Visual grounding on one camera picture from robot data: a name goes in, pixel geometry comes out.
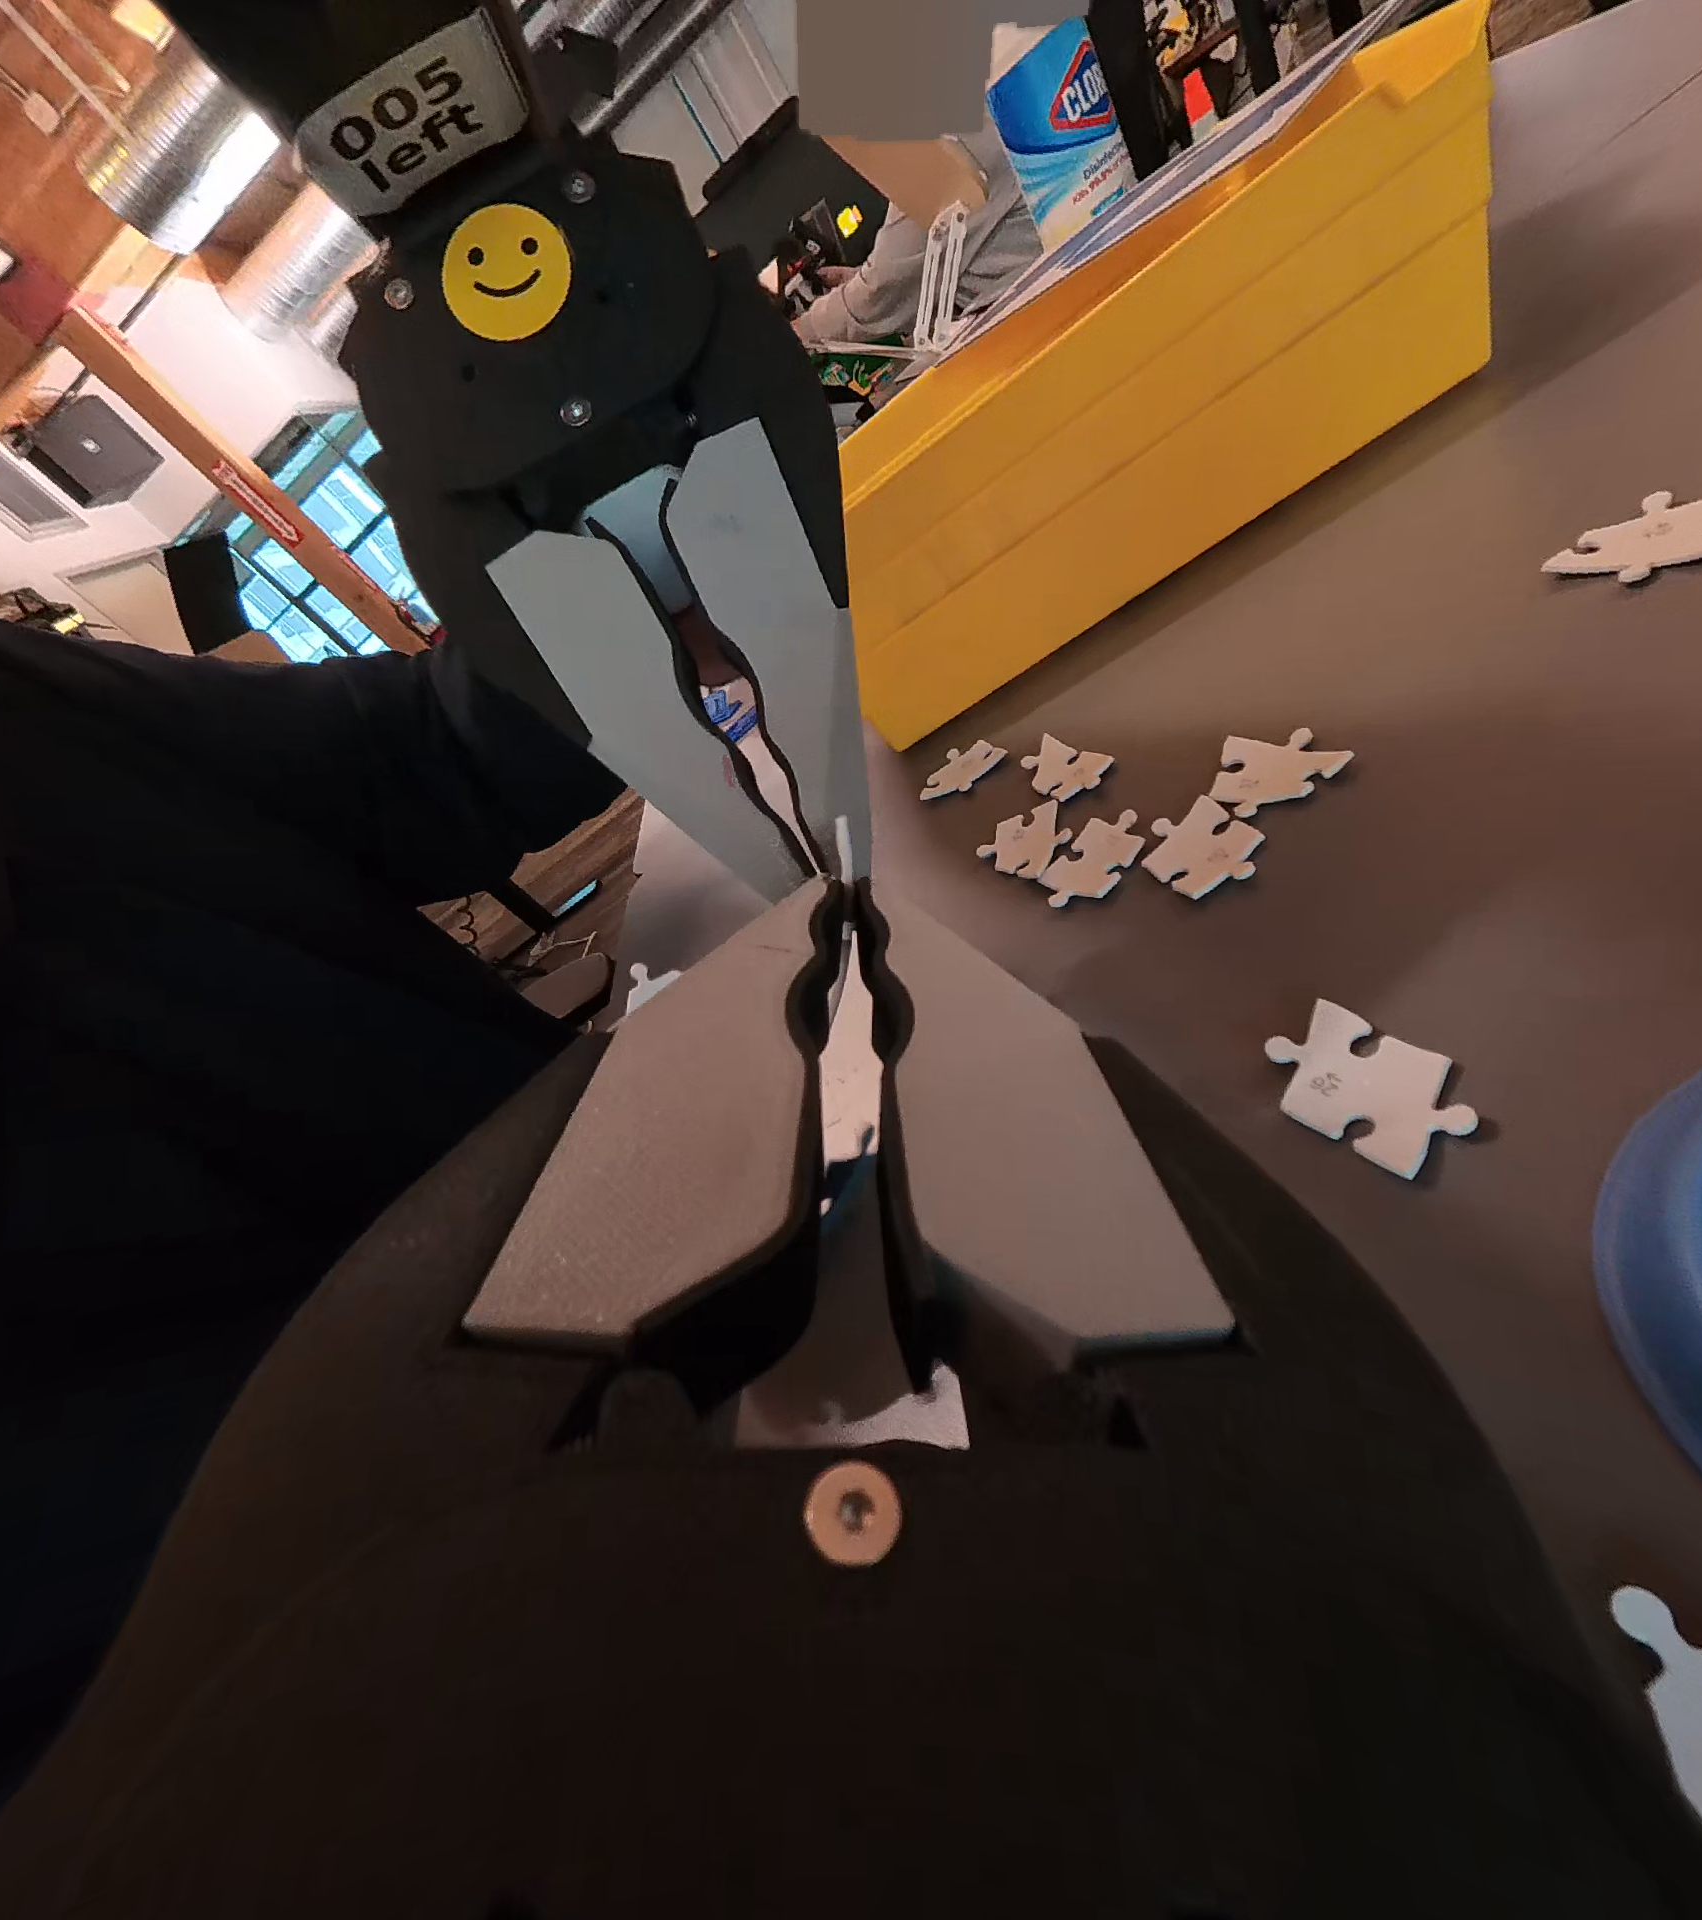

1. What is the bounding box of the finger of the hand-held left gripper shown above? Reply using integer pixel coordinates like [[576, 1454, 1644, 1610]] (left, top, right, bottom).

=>
[[667, 421, 878, 891], [485, 528, 818, 906]]

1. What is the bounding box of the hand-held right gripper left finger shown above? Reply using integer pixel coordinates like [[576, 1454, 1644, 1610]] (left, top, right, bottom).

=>
[[457, 877, 847, 1420]]

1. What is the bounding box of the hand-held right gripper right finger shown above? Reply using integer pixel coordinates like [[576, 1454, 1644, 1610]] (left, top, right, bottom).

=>
[[854, 877, 1237, 1392]]

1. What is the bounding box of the blue-edged puzzle piece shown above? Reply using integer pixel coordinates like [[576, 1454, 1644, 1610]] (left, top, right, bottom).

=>
[[693, 682, 859, 910]]

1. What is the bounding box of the partly built puzzle ball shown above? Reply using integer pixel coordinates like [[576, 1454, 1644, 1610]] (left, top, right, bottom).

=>
[[621, 961, 974, 1450]]

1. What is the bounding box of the yellow plastic bin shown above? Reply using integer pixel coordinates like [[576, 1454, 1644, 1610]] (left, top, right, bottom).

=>
[[835, 0, 1496, 753]]

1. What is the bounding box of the person's left forearm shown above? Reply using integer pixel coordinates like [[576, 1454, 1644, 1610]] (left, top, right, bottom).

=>
[[0, 615, 627, 903]]

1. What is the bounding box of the loose group of puzzle pieces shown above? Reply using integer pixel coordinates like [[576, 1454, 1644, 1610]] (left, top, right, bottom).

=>
[[918, 727, 1356, 913]]

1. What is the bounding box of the black metal chair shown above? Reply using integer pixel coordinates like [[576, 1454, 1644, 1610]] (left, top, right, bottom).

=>
[[451, 877, 615, 1027]]

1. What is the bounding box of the black-framed window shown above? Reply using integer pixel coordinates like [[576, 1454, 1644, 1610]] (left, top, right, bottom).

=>
[[227, 413, 439, 663]]

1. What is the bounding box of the white folding stand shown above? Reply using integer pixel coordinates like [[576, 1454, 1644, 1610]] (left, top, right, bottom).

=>
[[820, 202, 1047, 363]]

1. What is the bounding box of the black square panel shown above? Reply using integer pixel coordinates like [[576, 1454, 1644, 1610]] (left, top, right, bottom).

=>
[[163, 528, 247, 658]]

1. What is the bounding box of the white wipes canister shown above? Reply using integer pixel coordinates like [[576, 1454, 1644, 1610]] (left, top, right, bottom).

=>
[[985, 15, 1138, 259]]

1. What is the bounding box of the person's dark clothed torso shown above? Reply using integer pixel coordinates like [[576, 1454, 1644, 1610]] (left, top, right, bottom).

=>
[[0, 720, 576, 1920]]

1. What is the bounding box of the silver ventilation duct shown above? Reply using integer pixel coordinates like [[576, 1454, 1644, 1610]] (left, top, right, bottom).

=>
[[219, 186, 380, 355], [69, 44, 289, 264]]

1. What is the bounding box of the wooden post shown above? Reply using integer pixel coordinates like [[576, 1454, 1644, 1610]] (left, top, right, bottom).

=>
[[55, 314, 434, 650]]

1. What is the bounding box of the black wall speaker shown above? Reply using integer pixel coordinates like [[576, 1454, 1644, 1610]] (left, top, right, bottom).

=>
[[28, 395, 166, 509]]

